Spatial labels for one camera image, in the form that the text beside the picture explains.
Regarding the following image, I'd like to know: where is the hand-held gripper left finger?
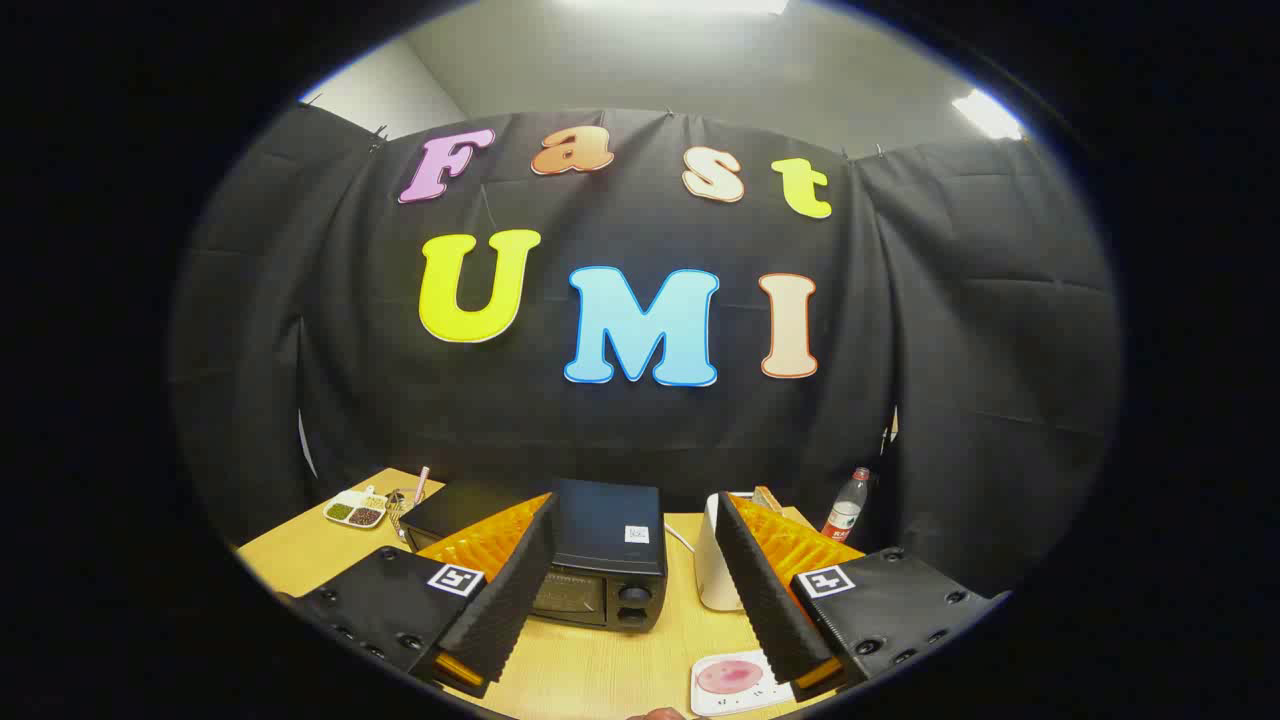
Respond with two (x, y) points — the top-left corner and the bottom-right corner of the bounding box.
(300, 492), (559, 699)

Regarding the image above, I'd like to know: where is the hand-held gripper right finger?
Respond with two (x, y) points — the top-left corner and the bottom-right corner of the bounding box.
(715, 490), (1001, 701)

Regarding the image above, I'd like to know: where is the pink round food slice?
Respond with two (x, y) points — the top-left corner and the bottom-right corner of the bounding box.
(697, 658), (766, 695)

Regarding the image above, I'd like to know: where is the white square plate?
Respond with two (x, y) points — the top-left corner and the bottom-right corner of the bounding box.
(690, 650), (796, 717)

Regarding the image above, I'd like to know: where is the black toaster oven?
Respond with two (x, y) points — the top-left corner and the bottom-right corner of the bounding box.
(400, 478), (669, 633)

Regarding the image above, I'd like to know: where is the white pop-up toaster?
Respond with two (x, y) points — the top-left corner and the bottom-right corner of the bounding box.
(694, 492), (746, 611)

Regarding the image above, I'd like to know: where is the clear plastic water bottle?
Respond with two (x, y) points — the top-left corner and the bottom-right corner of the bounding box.
(822, 467), (871, 543)

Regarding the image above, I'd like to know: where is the white divided bean dish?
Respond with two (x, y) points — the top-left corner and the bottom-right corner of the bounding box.
(323, 487), (389, 530)

